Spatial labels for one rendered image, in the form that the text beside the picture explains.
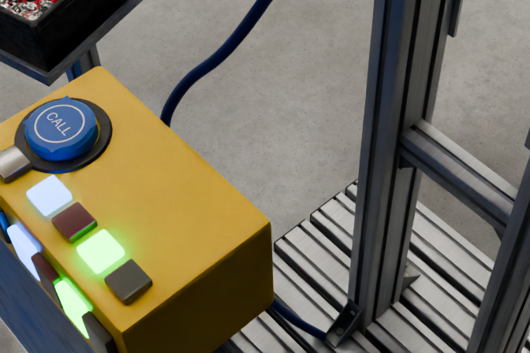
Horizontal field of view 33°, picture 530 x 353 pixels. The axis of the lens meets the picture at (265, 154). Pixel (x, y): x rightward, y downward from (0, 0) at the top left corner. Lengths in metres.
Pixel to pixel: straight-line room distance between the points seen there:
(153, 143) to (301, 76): 1.52
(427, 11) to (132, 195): 0.60
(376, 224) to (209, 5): 1.04
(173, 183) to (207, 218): 0.03
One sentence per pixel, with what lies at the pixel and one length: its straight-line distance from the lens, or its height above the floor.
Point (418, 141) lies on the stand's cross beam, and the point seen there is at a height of 0.58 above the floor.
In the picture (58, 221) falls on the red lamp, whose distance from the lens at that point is 0.48.
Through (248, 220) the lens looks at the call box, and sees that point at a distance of 0.47.
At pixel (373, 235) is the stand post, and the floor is 0.37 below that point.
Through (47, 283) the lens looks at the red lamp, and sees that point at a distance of 0.50.
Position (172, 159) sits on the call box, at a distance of 0.50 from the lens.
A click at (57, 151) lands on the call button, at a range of 0.51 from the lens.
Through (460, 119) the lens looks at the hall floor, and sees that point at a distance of 1.96.
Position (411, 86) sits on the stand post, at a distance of 1.10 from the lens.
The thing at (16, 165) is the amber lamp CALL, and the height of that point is 1.08.
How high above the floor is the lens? 1.46
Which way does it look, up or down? 51 degrees down
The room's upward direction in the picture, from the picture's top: 2 degrees counter-clockwise
